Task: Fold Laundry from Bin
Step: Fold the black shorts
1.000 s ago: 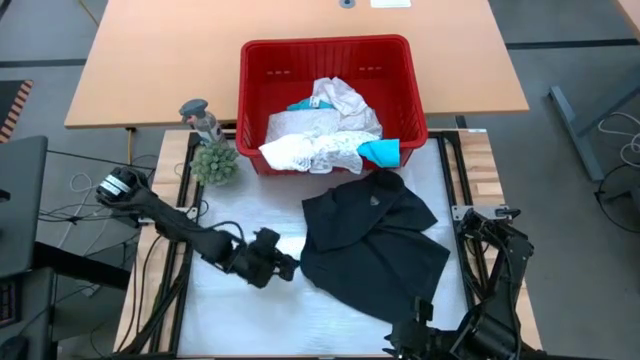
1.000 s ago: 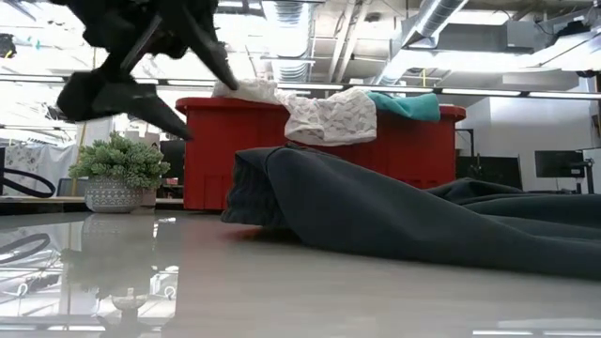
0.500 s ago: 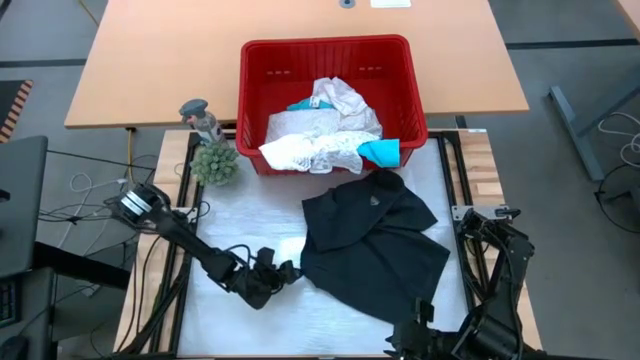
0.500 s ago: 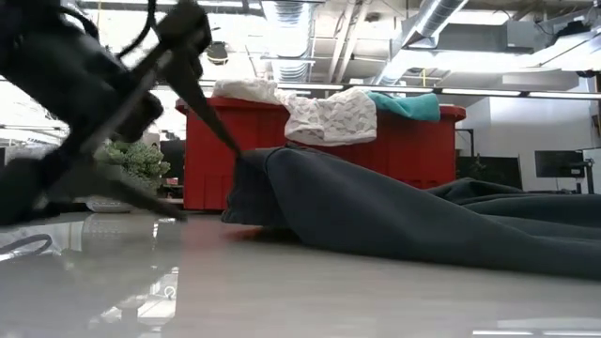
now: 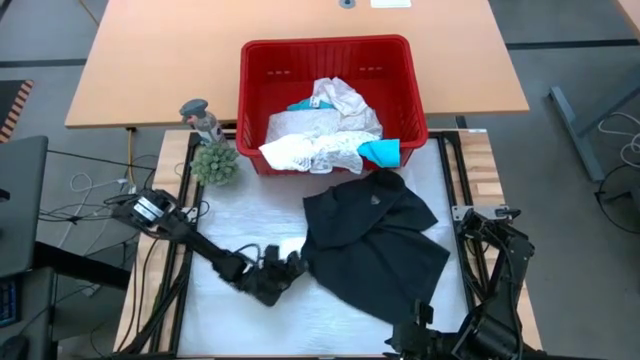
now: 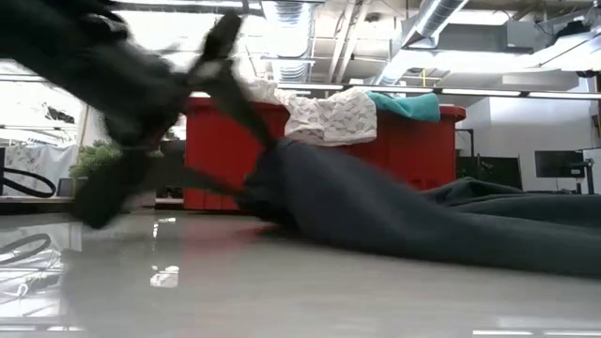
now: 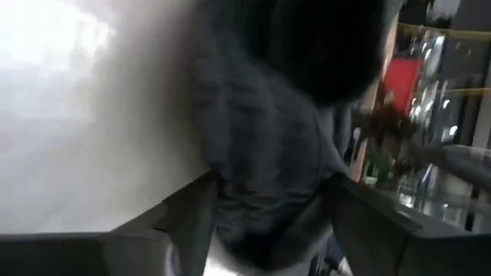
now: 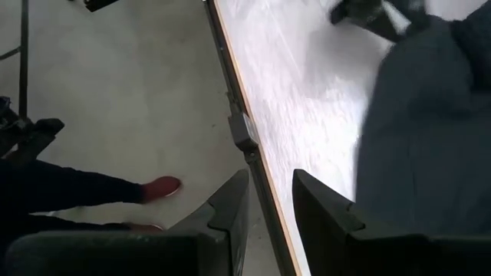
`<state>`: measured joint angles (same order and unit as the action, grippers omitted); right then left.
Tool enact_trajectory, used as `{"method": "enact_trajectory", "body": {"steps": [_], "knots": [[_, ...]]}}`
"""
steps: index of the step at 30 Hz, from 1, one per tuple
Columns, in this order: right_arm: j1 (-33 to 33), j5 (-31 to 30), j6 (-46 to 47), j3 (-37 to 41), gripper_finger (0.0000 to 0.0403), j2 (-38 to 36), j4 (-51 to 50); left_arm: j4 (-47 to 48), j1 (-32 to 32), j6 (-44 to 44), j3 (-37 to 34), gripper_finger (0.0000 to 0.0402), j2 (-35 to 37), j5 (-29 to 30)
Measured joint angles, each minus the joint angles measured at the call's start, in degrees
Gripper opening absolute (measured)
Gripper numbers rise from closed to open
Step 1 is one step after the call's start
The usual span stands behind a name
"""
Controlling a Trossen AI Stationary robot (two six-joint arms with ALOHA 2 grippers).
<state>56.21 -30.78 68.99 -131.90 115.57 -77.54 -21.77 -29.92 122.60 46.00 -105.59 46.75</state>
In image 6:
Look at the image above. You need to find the red plastic laundry bin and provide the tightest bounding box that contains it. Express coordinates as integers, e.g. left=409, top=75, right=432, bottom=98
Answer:
left=182, top=96, right=467, bottom=212

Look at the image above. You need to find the white hanging sheet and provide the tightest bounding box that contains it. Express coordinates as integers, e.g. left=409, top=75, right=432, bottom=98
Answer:
left=0, top=143, right=81, bottom=198

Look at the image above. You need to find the long ceiling light strip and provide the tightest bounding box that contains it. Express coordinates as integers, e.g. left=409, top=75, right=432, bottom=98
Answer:
left=276, top=82, right=601, bottom=100

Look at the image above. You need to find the silver ventilation duct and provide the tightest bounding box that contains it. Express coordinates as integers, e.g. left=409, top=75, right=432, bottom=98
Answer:
left=260, top=0, right=316, bottom=84
left=375, top=0, right=470, bottom=85

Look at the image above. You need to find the black t-shirt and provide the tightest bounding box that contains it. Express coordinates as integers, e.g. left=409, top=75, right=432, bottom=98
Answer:
left=237, top=138, right=601, bottom=278

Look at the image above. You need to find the black cable loop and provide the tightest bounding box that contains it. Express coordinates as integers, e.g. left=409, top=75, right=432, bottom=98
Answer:
left=0, top=167, right=57, bottom=199

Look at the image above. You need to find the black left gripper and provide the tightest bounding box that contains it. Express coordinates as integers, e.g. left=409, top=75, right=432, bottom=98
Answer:
left=0, top=0, right=189, bottom=146

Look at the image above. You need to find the teal garment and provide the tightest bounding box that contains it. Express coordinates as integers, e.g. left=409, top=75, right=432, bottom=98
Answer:
left=365, top=91, right=441, bottom=123

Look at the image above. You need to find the white lace garment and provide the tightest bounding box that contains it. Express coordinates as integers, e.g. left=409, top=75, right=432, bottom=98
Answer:
left=243, top=79, right=378, bottom=146

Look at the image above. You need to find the grey ceiling air unit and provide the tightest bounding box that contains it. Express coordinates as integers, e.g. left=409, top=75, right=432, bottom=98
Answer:
left=436, top=21, right=550, bottom=53

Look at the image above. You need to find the black computer monitor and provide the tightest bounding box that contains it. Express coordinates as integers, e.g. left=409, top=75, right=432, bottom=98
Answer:
left=533, top=149, right=595, bottom=179

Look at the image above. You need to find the green artificial plant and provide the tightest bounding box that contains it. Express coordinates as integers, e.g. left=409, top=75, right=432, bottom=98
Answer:
left=69, top=139, right=165, bottom=198

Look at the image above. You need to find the black display panel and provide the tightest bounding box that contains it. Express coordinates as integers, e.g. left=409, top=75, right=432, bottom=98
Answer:
left=457, top=154, right=522, bottom=192

